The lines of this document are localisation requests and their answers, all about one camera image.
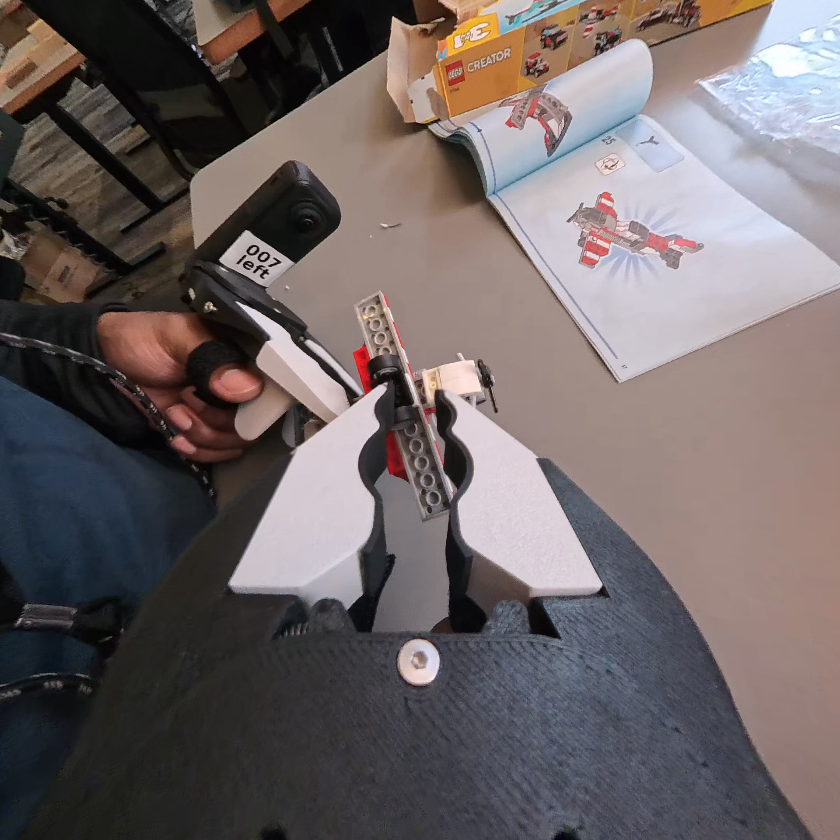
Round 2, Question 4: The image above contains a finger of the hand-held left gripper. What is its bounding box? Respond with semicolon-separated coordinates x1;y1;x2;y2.
236;299;364;426
282;402;312;451

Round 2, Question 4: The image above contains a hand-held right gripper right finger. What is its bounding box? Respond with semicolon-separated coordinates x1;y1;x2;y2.
434;388;605;634

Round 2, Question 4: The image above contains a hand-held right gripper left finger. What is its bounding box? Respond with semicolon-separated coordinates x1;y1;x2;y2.
227;382;398;632

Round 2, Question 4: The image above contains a toy brick airplane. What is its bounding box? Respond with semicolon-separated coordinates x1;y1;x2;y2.
352;290;501;522

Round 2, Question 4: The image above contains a person's left forearm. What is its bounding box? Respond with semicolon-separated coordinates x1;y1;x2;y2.
0;298;129;437

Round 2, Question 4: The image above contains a grey desk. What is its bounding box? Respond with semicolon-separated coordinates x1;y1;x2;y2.
189;0;840;840

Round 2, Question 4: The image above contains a wooden desk with black legs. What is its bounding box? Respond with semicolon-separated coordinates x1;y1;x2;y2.
0;16;168;227

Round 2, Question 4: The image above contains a person's left hand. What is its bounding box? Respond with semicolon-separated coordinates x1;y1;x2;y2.
97;308;265;464

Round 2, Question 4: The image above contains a cardboard box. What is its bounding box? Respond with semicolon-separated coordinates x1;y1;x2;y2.
20;226;109;303

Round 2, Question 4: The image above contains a person's blue denim clothing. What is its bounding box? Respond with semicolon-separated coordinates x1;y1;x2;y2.
0;377;217;840

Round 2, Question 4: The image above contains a wooden top table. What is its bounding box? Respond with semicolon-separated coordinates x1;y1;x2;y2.
190;0;349;67

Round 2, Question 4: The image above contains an open instruction booklet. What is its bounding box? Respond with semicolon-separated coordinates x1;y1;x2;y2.
428;38;840;383

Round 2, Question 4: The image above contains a yellow toy box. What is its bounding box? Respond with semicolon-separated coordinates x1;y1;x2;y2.
387;0;775;126

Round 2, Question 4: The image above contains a clear plastic bag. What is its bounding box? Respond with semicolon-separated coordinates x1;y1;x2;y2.
696;10;840;155

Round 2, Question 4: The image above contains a patterned drawstring cord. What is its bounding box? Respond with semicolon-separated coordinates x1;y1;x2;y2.
0;600;126;706
0;331;217;505

